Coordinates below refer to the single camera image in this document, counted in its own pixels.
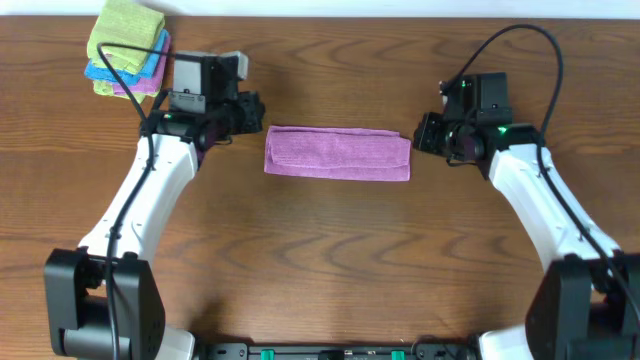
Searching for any purple microfiber cloth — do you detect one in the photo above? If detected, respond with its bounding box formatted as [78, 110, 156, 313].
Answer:
[264, 126, 411, 182]

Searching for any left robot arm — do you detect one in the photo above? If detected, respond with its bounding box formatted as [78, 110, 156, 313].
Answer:
[44, 51, 265, 359]

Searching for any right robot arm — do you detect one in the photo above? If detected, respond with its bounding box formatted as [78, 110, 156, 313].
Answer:
[413, 73, 639, 359]

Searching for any purple folded cloth in stack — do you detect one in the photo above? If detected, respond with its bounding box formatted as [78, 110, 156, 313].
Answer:
[128, 29, 171, 91]

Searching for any blue folded cloth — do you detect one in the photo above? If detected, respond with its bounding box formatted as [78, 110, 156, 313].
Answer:
[84, 29, 170, 87]

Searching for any green folded cloth at bottom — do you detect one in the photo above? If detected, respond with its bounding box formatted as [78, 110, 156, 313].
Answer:
[93, 80, 159, 103]

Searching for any green folded cloth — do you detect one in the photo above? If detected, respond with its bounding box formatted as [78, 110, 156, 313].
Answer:
[86, 0, 165, 74]
[93, 80, 159, 103]

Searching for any green folded cloth on top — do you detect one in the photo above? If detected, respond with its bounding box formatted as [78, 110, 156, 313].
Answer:
[86, 0, 165, 74]

